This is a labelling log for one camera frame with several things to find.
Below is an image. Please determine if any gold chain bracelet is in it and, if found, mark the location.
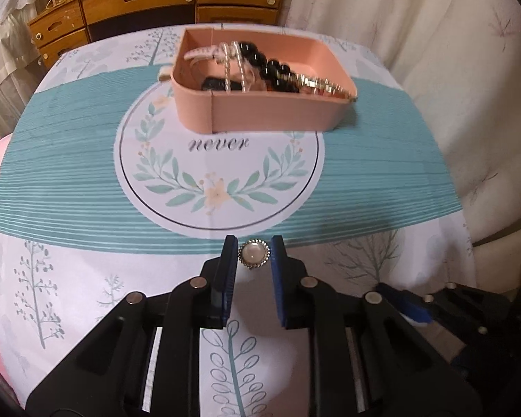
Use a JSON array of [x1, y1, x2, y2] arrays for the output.
[[292, 73, 359, 103]]

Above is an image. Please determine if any white lace-covered cabinet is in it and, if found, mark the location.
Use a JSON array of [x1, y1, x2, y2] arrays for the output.
[[0, 0, 49, 146]]

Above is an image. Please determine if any pink jewelry tray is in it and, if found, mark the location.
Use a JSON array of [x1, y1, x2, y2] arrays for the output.
[[170, 26, 357, 134]]

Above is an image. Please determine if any cream floral curtain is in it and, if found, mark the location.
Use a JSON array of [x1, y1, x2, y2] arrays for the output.
[[280, 0, 521, 243]]

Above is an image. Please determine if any teal tree-print tablecloth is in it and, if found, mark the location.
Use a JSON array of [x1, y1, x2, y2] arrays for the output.
[[0, 26, 476, 403]]

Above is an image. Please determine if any black bead bracelet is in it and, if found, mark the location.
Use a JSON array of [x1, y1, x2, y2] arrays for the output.
[[237, 40, 301, 95]]

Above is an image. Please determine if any round pearl brooch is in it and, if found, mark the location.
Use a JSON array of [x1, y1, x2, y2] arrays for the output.
[[238, 238, 271, 269]]

